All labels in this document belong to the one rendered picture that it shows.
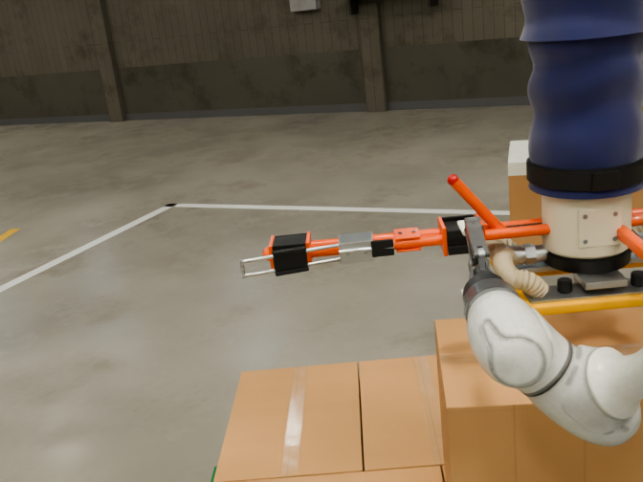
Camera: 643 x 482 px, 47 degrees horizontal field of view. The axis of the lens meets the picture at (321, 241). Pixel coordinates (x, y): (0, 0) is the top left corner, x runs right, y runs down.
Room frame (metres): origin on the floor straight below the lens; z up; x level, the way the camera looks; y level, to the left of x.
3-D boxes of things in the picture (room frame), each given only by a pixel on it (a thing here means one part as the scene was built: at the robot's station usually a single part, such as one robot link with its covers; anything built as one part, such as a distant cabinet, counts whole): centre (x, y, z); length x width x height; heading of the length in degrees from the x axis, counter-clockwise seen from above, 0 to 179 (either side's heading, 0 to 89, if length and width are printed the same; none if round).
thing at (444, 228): (1.42, -0.28, 1.23); 0.10 x 0.08 x 0.06; 176
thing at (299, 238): (1.45, 0.06, 1.23); 0.08 x 0.07 x 0.05; 86
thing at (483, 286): (1.05, -0.25, 1.23); 0.09 x 0.06 x 0.09; 87
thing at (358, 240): (1.43, -0.07, 1.22); 0.07 x 0.07 x 0.04; 86
